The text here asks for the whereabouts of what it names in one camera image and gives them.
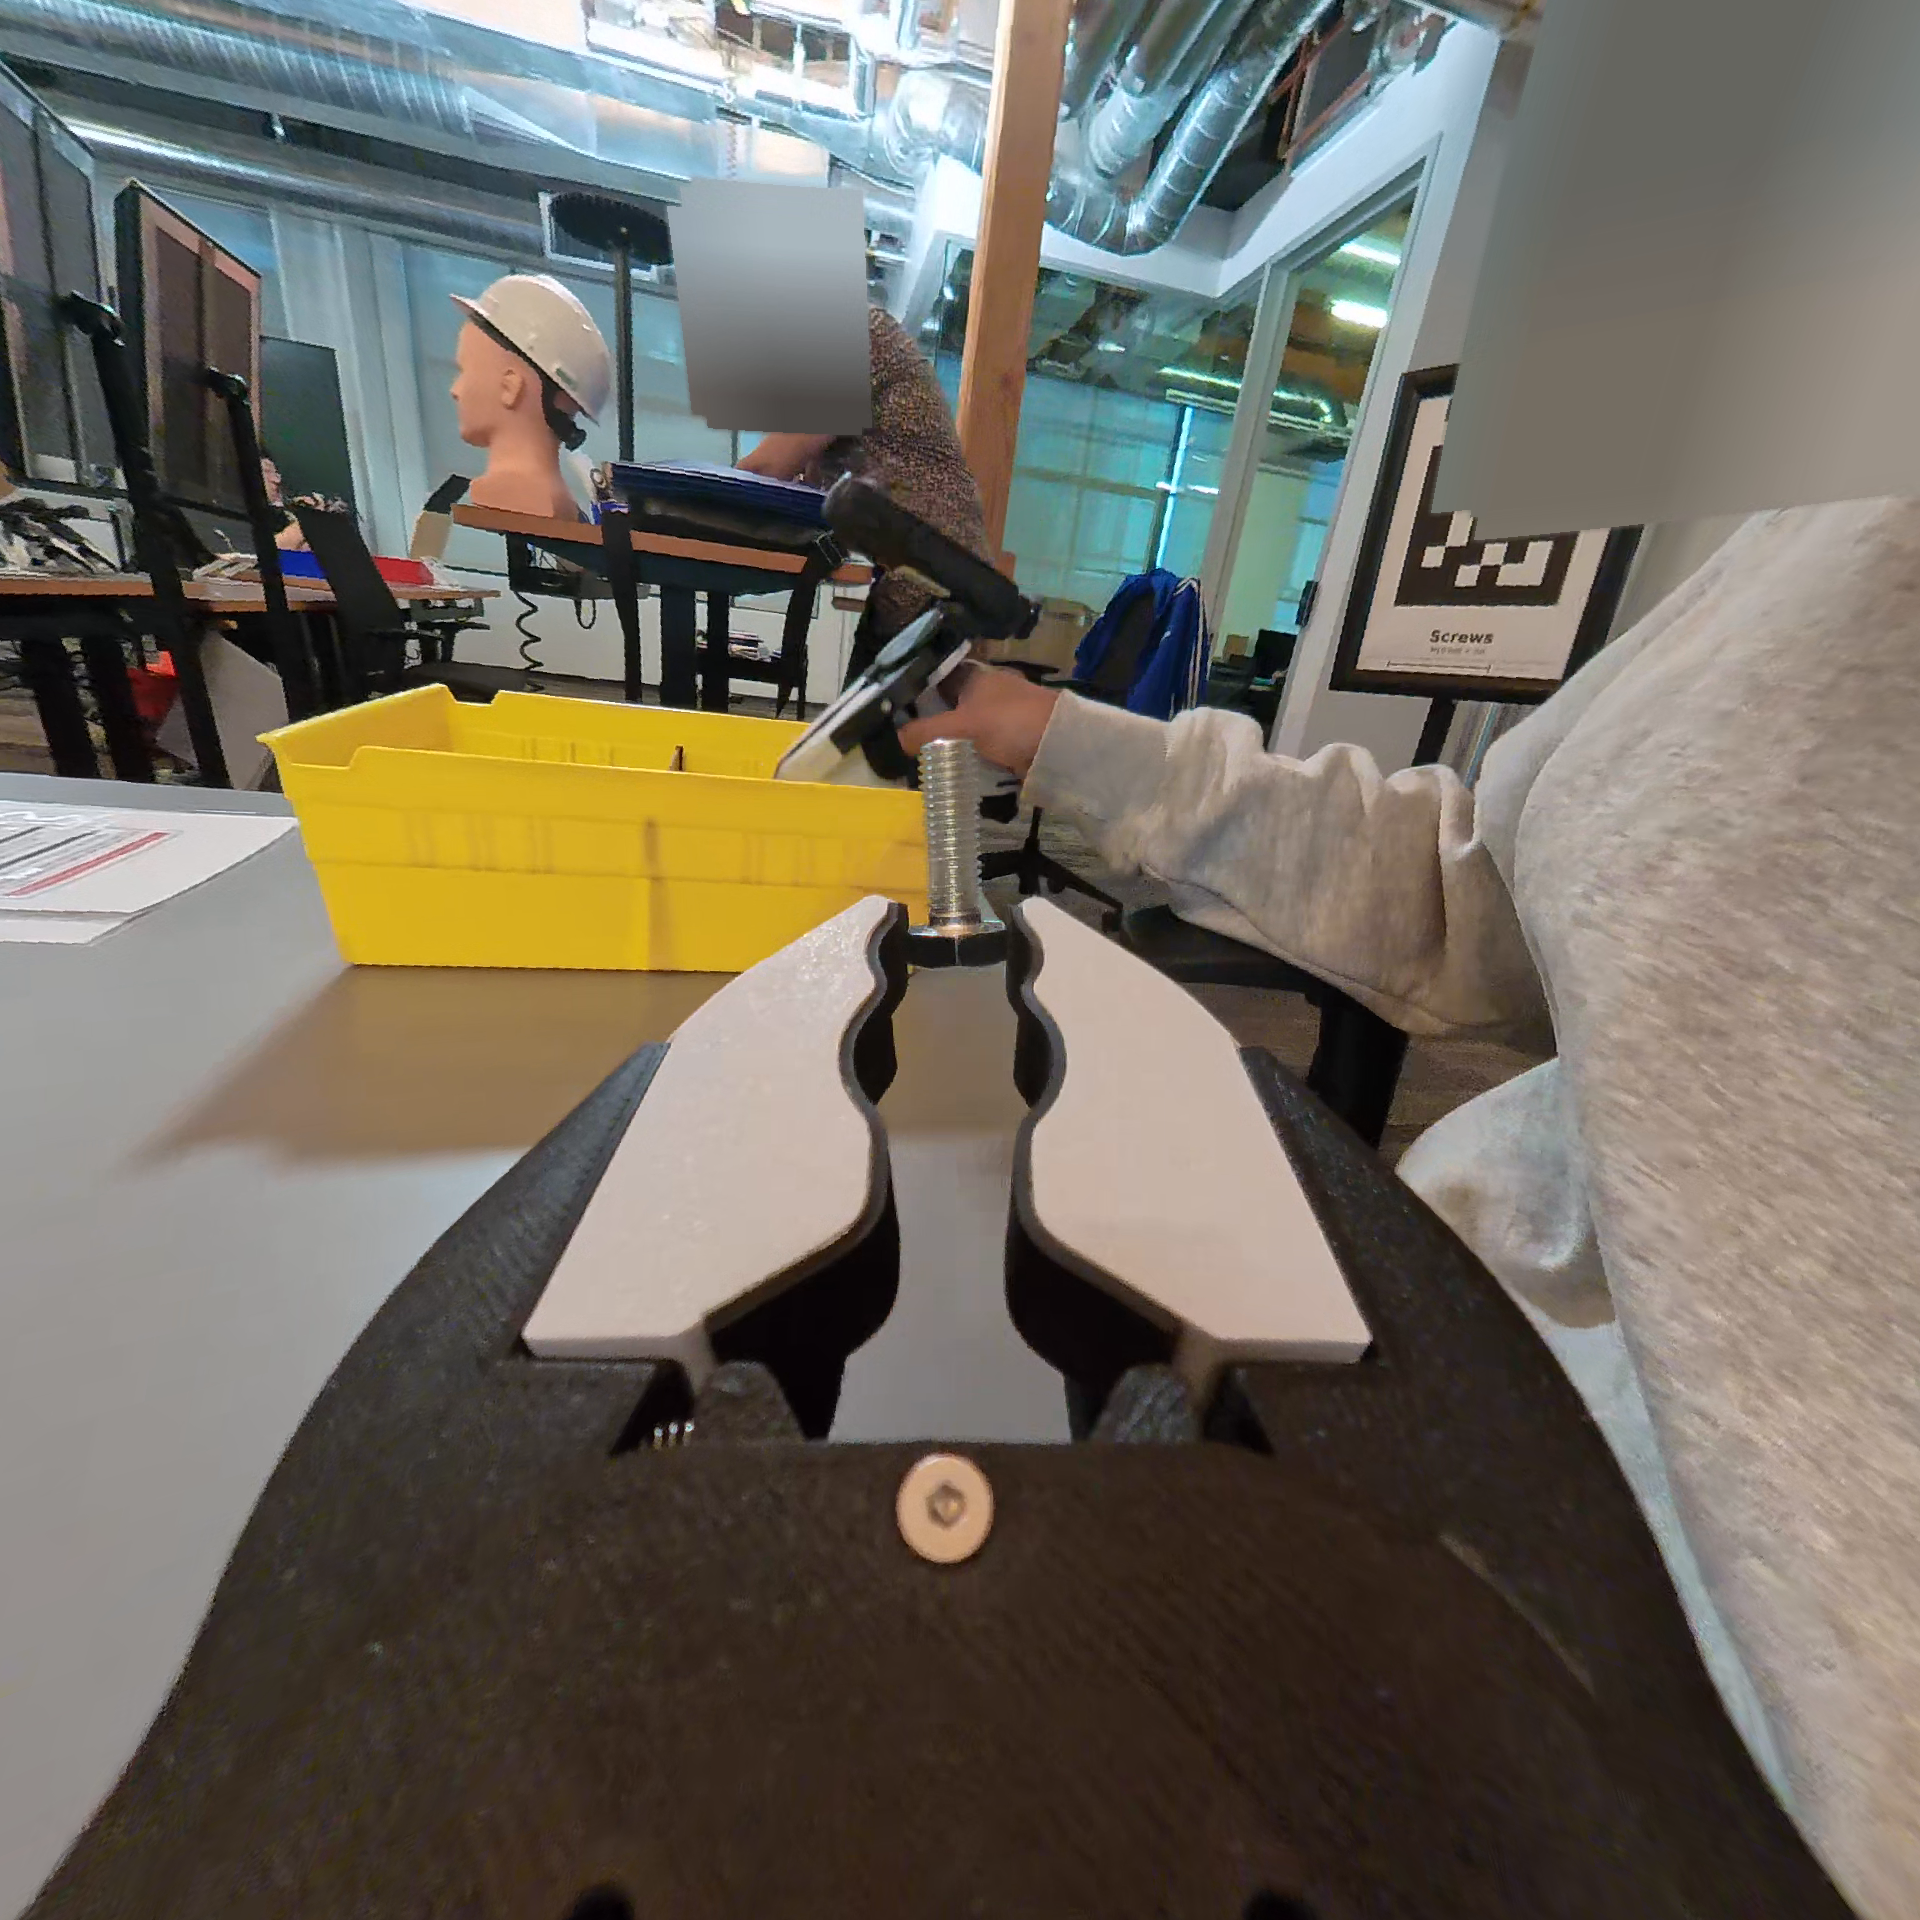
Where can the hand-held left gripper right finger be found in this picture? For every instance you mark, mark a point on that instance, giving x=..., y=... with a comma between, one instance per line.
x=1185, y=1156

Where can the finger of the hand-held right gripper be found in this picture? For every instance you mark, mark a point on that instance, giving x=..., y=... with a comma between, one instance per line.
x=901, y=661
x=841, y=744

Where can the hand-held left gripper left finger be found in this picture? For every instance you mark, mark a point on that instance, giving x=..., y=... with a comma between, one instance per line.
x=721, y=1141

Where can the silver hex bolt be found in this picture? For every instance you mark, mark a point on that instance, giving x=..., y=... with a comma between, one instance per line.
x=950, y=826

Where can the yellow plastic bin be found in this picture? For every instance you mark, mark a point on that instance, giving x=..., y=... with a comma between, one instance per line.
x=494, y=885

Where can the person's right forearm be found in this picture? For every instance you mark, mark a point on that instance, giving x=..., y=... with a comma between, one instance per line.
x=1277, y=840

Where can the wooden standing desk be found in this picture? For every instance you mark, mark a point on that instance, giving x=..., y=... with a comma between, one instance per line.
x=557, y=529

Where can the grey desk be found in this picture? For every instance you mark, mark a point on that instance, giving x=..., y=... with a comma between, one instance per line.
x=181, y=1201

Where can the person's right hand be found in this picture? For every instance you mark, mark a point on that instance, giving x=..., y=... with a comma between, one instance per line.
x=1014, y=713

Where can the black mesh office chair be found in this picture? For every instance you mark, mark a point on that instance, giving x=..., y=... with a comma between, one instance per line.
x=1358, y=1066

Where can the blue striped jacket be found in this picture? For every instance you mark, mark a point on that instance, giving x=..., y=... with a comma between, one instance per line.
x=1142, y=638

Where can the blue folder stack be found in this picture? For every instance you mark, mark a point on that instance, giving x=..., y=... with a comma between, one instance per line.
x=706, y=488

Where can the wooden pillar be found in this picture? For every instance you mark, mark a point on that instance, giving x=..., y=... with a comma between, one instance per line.
x=1014, y=224

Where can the mannequin head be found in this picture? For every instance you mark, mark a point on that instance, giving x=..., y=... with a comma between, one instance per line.
x=511, y=464

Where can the white hard hat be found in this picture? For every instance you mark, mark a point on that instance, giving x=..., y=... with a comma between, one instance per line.
x=547, y=322

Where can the black pole lamp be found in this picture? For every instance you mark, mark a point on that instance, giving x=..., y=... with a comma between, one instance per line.
x=601, y=224

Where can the black framed marker sign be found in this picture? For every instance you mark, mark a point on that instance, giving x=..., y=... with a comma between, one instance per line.
x=1402, y=494

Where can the dark monitor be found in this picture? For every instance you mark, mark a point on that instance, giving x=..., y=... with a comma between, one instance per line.
x=307, y=406

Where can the paper sheet in clear sleeve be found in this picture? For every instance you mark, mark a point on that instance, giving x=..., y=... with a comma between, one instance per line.
x=90, y=885

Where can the brown framed monitor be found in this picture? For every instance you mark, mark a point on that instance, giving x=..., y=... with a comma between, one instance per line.
x=189, y=346

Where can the brown table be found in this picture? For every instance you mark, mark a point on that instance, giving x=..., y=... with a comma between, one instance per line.
x=90, y=589

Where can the large black monitor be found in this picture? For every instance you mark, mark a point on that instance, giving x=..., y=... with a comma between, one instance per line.
x=53, y=301

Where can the silver ceiling duct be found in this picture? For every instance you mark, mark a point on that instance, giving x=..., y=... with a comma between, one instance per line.
x=301, y=76
x=1172, y=150

